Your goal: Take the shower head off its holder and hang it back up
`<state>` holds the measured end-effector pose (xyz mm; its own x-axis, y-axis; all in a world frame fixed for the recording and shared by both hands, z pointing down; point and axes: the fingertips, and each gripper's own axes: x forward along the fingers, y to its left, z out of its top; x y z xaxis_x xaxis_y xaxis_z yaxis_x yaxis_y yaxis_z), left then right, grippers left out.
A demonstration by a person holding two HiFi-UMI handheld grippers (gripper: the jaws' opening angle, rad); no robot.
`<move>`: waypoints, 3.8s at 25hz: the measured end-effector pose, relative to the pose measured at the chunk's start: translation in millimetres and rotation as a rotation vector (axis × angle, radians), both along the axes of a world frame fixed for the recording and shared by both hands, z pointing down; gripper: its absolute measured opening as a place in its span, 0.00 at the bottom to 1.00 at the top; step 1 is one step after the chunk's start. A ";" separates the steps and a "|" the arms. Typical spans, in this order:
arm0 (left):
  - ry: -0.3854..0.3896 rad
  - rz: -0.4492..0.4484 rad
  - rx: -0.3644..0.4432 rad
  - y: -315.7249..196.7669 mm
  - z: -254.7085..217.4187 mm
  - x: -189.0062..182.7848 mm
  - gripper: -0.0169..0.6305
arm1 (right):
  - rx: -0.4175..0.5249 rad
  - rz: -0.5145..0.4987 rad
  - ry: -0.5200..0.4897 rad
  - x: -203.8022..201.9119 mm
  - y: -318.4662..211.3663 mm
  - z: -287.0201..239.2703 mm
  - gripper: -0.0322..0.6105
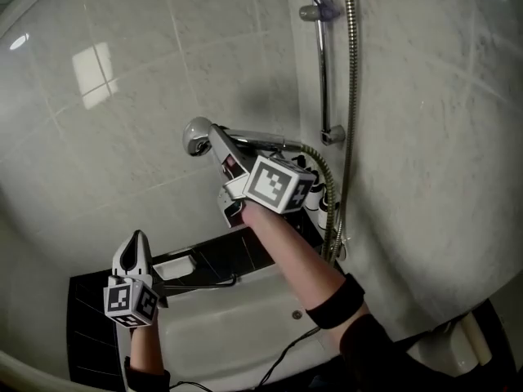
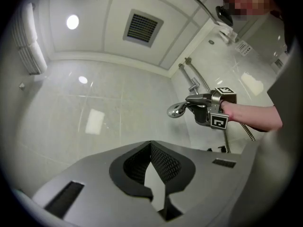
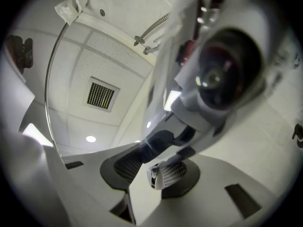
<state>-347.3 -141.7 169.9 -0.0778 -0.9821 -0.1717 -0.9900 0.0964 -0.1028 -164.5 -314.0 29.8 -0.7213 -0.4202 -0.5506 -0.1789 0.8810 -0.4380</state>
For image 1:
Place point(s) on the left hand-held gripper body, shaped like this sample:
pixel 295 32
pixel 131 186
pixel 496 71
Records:
pixel 118 300

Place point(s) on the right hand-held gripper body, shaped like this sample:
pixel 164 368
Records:
pixel 269 182

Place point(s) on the white soap dish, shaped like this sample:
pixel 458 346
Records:
pixel 175 268

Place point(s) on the chrome tub drain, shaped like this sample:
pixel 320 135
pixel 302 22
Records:
pixel 297 314

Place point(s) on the chrome grab bar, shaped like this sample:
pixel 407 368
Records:
pixel 204 286

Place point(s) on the person's left forearm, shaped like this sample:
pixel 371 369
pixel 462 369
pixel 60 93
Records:
pixel 145 345

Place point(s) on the chrome shower slide rail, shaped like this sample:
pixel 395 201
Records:
pixel 324 76

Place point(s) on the person's right forearm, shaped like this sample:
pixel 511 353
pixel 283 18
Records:
pixel 286 251

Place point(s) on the chrome shower head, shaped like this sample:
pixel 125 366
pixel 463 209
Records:
pixel 196 135

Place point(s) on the white bathtub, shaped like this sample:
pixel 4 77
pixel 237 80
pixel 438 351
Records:
pixel 229 333

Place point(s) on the person's black top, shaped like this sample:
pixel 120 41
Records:
pixel 376 362

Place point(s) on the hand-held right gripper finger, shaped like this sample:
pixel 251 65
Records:
pixel 226 147

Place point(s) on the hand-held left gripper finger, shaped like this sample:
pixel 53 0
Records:
pixel 147 265
pixel 116 268

